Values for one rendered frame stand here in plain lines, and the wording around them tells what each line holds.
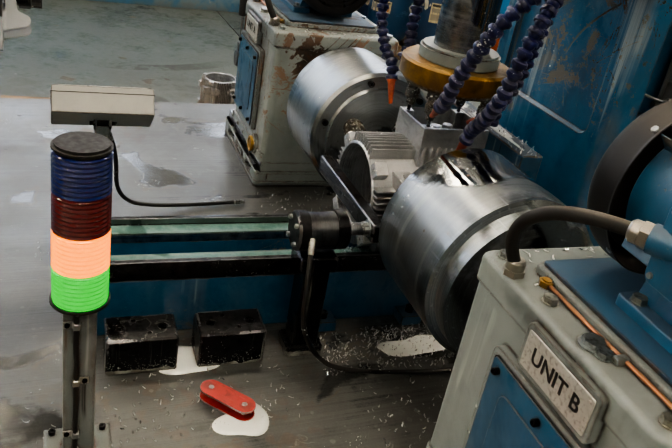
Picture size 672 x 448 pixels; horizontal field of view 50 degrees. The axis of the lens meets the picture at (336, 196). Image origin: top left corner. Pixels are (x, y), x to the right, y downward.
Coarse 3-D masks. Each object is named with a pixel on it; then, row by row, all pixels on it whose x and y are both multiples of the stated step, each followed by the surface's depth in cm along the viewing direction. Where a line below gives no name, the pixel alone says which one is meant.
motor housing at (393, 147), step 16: (352, 144) 123; (368, 144) 116; (384, 144) 117; (400, 144) 118; (352, 160) 128; (368, 160) 116; (384, 160) 116; (400, 160) 117; (352, 176) 129; (368, 176) 130; (368, 192) 131; (384, 192) 113; (384, 208) 114; (352, 240) 123
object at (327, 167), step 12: (324, 156) 128; (324, 168) 127; (336, 168) 124; (336, 180) 121; (348, 180) 120; (336, 192) 121; (348, 192) 117; (348, 204) 117; (360, 204) 113; (360, 216) 112; (372, 216) 110; (372, 228) 108; (372, 240) 108
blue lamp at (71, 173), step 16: (64, 160) 70; (80, 160) 76; (96, 160) 71; (112, 160) 74; (64, 176) 71; (80, 176) 71; (96, 176) 71; (112, 176) 74; (64, 192) 71; (80, 192) 71; (96, 192) 72
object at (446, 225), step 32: (448, 160) 102; (480, 160) 101; (416, 192) 100; (448, 192) 96; (480, 192) 94; (512, 192) 93; (544, 192) 95; (384, 224) 104; (416, 224) 97; (448, 224) 92; (480, 224) 90; (544, 224) 90; (576, 224) 95; (384, 256) 106; (416, 256) 95; (448, 256) 91; (480, 256) 89; (416, 288) 95; (448, 288) 90; (448, 320) 92
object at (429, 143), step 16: (400, 112) 123; (416, 112) 124; (448, 112) 126; (464, 112) 126; (400, 128) 123; (416, 128) 117; (432, 128) 116; (448, 128) 121; (416, 144) 117; (432, 144) 117; (448, 144) 118; (480, 144) 120; (416, 160) 118
